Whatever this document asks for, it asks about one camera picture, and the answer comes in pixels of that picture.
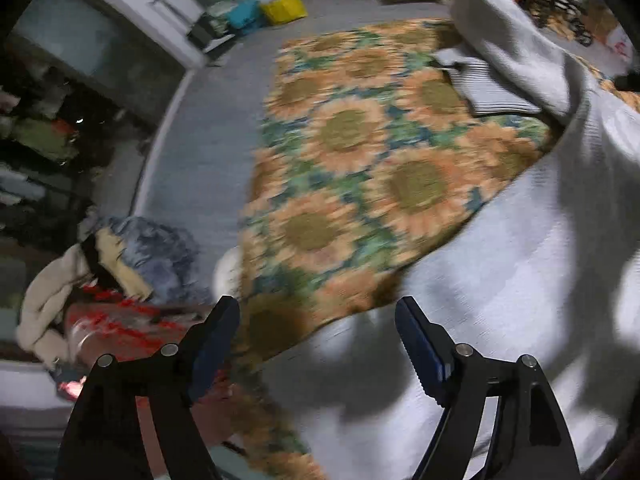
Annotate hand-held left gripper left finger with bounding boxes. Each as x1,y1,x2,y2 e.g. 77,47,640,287
55,295,241,480

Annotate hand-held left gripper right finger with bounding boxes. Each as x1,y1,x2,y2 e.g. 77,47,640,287
395,296,581,480

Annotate grey knit sweater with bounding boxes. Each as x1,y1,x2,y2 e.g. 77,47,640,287
260,0,640,480

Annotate white red plastic bag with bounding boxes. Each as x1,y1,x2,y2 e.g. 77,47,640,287
607,30,634,62

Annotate printed cardboard box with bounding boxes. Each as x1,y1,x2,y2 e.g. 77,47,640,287
582,0,622,37

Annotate red flower branches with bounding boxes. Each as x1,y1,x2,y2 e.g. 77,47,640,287
64,284,168,363

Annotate blue grey fuzzy blanket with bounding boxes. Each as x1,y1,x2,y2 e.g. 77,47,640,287
92,216,199,304

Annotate cream garment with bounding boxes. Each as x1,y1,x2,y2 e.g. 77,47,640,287
15,244,97,367

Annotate sunflower print blanket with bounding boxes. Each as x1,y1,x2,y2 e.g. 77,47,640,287
215,17,617,480

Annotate glass sliding door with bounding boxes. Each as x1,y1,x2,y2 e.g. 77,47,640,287
10,0,187,103

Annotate teal bag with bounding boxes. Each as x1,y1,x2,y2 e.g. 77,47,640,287
227,0,266,29

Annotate yellow plastic bin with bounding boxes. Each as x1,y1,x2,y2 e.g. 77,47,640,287
259,0,309,25

